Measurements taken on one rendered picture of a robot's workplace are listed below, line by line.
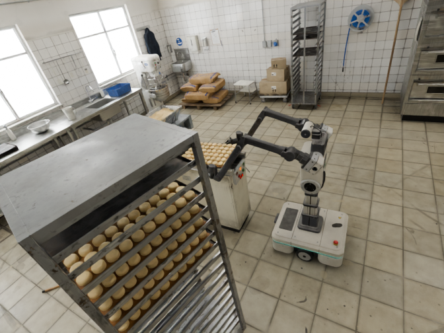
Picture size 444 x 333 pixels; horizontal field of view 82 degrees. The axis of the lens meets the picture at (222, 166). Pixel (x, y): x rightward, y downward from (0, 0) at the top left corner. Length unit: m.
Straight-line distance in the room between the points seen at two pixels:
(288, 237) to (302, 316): 0.64
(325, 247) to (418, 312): 0.78
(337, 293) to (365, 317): 0.24
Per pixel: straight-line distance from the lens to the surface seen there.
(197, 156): 1.04
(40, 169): 1.17
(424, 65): 4.85
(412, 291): 2.79
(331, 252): 2.53
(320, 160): 1.89
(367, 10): 5.68
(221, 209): 2.74
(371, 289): 2.69
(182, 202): 1.16
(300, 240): 2.55
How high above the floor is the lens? 2.25
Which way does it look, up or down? 34 degrees down
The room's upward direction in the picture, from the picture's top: 12 degrees counter-clockwise
